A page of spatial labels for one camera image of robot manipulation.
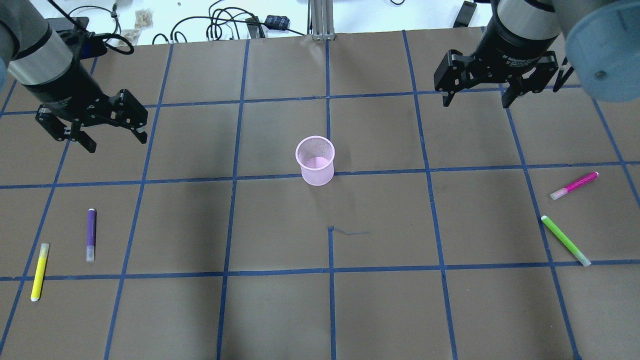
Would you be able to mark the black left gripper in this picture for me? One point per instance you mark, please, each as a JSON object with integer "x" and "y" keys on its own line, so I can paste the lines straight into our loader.
{"x": 67, "y": 92}

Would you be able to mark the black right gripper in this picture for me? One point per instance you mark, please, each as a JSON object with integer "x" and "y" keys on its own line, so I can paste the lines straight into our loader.
{"x": 511, "y": 54}

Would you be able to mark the purple highlighter pen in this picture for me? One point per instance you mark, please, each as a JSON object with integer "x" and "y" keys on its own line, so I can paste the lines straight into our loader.
{"x": 91, "y": 234}

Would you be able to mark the pink highlighter pen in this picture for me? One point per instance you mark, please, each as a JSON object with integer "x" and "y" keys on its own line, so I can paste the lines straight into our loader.
{"x": 574, "y": 185}

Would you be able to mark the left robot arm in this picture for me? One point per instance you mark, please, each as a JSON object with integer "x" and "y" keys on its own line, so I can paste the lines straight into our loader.
{"x": 48, "y": 63}

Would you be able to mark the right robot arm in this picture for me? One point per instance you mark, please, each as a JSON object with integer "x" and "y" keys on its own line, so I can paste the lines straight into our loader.
{"x": 526, "y": 42}

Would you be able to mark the pink mesh cup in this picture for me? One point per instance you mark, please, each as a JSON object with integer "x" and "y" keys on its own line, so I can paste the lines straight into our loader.
{"x": 315, "y": 155}

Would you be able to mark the green highlighter pen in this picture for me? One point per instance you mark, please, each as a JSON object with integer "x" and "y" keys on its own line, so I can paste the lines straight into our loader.
{"x": 564, "y": 239}

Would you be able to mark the yellow highlighter pen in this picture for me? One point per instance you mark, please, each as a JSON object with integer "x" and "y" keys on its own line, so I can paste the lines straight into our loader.
{"x": 39, "y": 276}

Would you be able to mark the aluminium frame post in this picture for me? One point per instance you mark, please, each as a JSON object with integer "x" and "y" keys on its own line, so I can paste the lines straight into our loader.
{"x": 321, "y": 20}

